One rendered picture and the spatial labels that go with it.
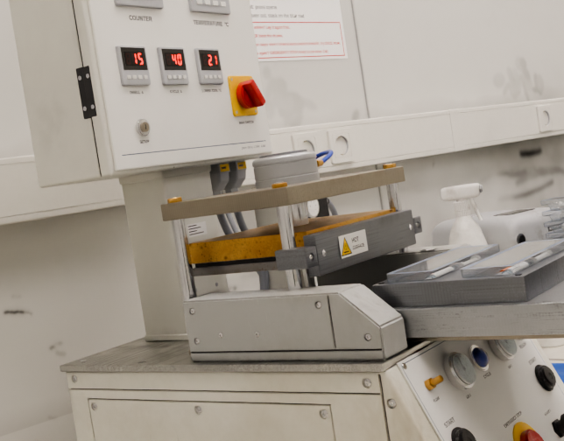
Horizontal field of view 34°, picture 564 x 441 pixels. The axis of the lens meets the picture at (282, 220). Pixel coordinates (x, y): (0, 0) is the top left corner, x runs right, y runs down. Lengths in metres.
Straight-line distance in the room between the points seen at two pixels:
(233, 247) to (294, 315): 0.15
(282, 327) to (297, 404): 0.08
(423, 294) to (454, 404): 0.12
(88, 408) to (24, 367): 0.32
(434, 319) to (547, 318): 0.11
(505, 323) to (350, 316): 0.15
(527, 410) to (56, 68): 0.67
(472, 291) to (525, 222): 1.05
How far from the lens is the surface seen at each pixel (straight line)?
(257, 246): 1.04
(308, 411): 0.96
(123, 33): 1.14
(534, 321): 0.89
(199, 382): 1.04
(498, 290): 0.91
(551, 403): 1.15
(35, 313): 1.49
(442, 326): 0.93
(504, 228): 1.94
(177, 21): 1.22
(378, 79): 2.07
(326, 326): 0.93
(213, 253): 1.08
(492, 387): 1.05
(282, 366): 0.96
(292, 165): 1.09
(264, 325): 0.98
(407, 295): 0.95
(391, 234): 1.12
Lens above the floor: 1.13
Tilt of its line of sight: 3 degrees down
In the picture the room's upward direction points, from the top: 9 degrees counter-clockwise
